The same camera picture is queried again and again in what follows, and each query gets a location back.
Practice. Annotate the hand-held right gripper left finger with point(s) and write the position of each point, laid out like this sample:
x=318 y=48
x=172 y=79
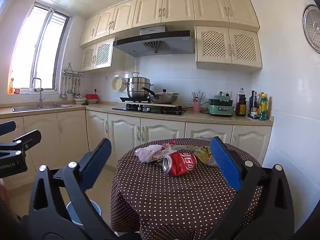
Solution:
x=100 y=160

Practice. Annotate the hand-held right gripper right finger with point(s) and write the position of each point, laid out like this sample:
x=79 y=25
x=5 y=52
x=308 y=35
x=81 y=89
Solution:
x=225 y=165

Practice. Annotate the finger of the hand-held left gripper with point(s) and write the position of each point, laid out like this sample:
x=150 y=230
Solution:
x=7 y=128
x=30 y=138

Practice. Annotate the yellow snack wrapper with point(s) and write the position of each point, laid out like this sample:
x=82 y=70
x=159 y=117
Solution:
x=202 y=155

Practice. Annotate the red soda can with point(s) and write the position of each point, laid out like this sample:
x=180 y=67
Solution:
x=182 y=163

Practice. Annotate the blue trash bin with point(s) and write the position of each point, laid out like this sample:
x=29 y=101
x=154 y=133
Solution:
x=96 y=206

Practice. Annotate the pink snack wrapper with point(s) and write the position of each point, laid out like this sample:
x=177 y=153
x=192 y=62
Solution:
x=167 y=144

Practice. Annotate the steel kitchen sink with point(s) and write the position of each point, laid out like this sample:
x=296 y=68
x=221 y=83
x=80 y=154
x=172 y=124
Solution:
x=32 y=108

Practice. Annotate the cream lower kitchen cabinets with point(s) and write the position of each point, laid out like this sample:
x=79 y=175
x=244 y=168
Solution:
x=125 y=130

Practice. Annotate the metal faucet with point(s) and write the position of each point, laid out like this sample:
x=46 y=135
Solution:
x=40 y=97

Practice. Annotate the orange bottle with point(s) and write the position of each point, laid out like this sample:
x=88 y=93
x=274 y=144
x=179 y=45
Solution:
x=10 y=86

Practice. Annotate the crumpled white plastic bag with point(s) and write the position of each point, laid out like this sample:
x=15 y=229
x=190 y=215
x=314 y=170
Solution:
x=150 y=152

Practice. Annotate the hanging metal ladle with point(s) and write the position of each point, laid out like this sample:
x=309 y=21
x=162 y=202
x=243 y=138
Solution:
x=62 y=95

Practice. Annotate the green multi cooker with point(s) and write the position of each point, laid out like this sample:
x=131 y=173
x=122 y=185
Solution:
x=221 y=108

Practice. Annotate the large dark sauce bottle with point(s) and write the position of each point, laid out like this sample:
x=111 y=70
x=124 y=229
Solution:
x=241 y=105

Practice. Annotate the dark bottle with label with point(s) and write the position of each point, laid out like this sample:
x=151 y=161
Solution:
x=254 y=110

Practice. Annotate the stack of white bowls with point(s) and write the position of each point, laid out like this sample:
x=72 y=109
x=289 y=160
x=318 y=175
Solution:
x=80 y=100

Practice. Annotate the red basin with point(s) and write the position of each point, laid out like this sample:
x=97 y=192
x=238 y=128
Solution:
x=91 y=96

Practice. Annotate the pink utensil holder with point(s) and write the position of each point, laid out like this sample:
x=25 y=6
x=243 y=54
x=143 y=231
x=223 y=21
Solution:
x=196 y=107

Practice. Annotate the hanging metal utensil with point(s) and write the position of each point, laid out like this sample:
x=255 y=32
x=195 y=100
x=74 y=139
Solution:
x=78 y=94
x=72 y=90

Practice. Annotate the slim dark glass bottle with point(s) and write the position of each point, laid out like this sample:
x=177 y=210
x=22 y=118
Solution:
x=250 y=102

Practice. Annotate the brown polka dot tablecloth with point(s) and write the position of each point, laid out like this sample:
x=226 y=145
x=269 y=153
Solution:
x=162 y=192

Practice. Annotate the yellow green bottle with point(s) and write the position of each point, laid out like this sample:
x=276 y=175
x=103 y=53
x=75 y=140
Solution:
x=263 y=107

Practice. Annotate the black gas stove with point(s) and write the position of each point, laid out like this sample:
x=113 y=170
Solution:
x=150 y=110

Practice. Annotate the bundle of chopsticks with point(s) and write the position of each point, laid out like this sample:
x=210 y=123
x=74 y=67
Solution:
x=196 y=97

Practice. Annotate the cream perforated steamer tray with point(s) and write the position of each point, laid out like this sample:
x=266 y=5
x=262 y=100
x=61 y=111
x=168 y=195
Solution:
x=117 y=83

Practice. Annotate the metal utensil rack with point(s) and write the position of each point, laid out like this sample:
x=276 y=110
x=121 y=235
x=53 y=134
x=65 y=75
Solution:
x=73 y=73

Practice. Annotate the kitchen window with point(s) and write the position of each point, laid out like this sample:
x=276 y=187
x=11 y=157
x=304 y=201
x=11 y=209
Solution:
x=37 y=55

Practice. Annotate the steel steamer pot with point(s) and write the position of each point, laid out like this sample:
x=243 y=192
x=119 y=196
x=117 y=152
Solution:
x=137 y=88

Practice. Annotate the wok with glass lid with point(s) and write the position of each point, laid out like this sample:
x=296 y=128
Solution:
x=165 y=98

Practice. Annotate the small cream lattice cabinet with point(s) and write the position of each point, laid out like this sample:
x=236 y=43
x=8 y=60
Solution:
x=100 y=55

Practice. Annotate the wide cream lattice cabinet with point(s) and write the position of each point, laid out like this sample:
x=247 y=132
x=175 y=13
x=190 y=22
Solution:
x=217 y=45

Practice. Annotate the grey range hood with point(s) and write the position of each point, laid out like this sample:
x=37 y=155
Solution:
x=155 y=42

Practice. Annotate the round metal steamer tray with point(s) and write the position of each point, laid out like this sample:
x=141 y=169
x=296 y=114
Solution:
x=312 y=27

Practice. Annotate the cream upper wall cabinets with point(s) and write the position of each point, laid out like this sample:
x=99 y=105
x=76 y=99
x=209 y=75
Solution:
x=175 y=5

